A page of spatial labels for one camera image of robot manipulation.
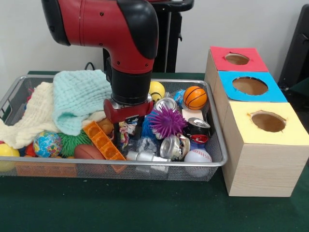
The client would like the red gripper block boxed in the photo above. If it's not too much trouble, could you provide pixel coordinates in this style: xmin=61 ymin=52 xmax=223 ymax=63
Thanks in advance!
xmin=103 ymin=99 xmax=155 ymax=147

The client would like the mint waffle cloth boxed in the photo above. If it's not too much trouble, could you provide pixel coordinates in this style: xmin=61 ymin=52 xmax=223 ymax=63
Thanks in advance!
xmin=52 ymin=69 xmax=113 ymax=136

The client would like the shallow silver mesh bin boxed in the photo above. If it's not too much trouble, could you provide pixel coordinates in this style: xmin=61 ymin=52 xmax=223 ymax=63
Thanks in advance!
xmin=0 ymin=74 xmax=229 ymax=182

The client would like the wooden box with three holes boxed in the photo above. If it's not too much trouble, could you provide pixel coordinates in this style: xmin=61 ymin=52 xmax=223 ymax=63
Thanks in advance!
xmin=204 ymin=45 xmax=309 ymax=198

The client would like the orange plastic building brick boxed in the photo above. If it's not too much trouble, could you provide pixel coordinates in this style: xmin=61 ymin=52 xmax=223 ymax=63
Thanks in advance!
xmin=83 ymin=120 xmax=127 ymax=160

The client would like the purple spiky rubber ball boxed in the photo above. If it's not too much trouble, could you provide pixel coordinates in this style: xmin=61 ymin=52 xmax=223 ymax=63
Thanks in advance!
xmin=147 ymin=107 xmax=188 ymax=140

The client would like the crushed silver can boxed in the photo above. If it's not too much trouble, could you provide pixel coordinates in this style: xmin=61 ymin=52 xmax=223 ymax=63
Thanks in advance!
xmin=159 ymin=134 xmax=191 ymax=161

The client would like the yellow smiley ball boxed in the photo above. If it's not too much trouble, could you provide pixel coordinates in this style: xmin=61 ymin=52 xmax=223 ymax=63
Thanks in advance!
xmin=148 ymin=81 xmax=166 ymax=102

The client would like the orange toy basketball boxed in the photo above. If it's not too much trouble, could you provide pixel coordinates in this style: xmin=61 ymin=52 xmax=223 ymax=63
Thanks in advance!
xmin=183 ymin=86 xmax=208 ymax=111

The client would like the white toy baseball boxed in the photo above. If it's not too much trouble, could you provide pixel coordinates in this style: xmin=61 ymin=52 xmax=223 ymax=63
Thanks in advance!
xmin=183 ymin=148 xmax=213 ymax=178

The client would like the dark green table cloth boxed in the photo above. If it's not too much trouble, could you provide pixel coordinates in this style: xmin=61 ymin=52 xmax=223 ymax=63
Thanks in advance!
xmin=0 ymin=70 xmax=309 ymax=232

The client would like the globe print ball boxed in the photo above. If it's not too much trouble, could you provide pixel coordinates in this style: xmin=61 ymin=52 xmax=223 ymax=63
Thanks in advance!
xmin=32 ymin=130 xmax=63 ymax=158

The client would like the cream waffle cloth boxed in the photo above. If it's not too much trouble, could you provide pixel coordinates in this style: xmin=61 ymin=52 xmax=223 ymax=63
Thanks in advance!
xmin=0 ymin=81 xmax=107 ymax=150

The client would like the dark green side-table cloth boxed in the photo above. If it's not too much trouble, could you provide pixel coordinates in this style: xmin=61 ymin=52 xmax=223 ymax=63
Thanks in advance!
xmin=288 ymin=77 xmax=309 ymax=99

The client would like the black upright panel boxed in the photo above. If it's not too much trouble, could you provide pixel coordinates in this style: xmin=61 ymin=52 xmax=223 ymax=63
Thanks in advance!
xmin=277 ymin=3 xmax=309 ymax=85

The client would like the colourful rope toy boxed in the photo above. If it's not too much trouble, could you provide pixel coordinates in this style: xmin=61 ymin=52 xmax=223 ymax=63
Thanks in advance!
xmin=118 ymin=119 xmax=140 ymax=149

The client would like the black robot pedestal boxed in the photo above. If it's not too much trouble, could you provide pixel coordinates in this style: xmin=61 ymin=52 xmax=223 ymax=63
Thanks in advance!
xmin=149 ymin=0 xmax=195 ymax=73

